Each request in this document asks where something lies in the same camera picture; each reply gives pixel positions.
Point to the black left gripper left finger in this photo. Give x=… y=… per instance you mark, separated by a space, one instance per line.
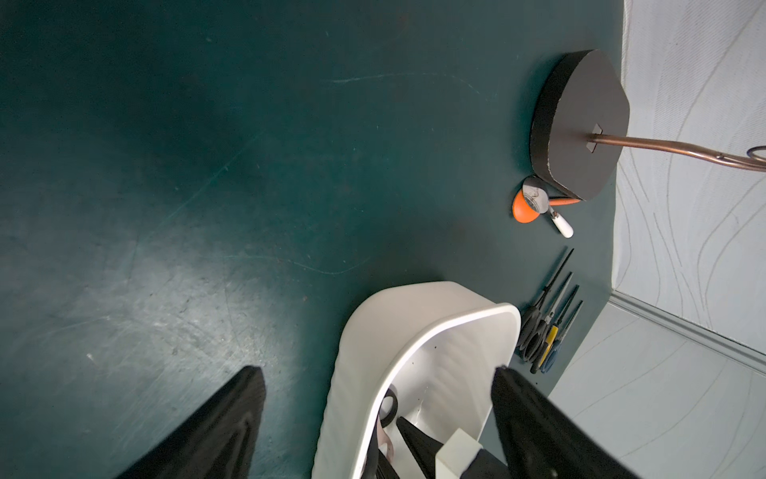
x=218 y=440

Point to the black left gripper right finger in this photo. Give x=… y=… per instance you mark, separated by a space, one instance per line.
x=538 y=440

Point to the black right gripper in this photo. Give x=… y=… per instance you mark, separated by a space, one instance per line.
x=461 y=457

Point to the pink kitchen scissors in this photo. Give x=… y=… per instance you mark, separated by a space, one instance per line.
x=384 y=468

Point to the yellow handled scissors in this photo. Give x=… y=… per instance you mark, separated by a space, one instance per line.
x=554 y=325

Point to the blue handled scissors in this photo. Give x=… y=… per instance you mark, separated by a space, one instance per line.
x=550 y=358

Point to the black handled steel scissors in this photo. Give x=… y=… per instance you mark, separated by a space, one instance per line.
x=540 y=327

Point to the white storage box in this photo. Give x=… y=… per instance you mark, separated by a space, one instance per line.
x=436 y=346

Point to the all black scissors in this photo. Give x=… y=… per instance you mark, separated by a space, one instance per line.
x=533 y=313

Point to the small black handled scissors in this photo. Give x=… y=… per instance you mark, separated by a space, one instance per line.
x=388 y=410

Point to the orange spoon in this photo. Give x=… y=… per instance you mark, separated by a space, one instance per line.
x=524 y=214

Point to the green table mat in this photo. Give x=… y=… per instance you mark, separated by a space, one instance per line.
x=189 y=187

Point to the bronze jewelry tree stand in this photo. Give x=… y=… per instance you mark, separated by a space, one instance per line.
x=580 y=127

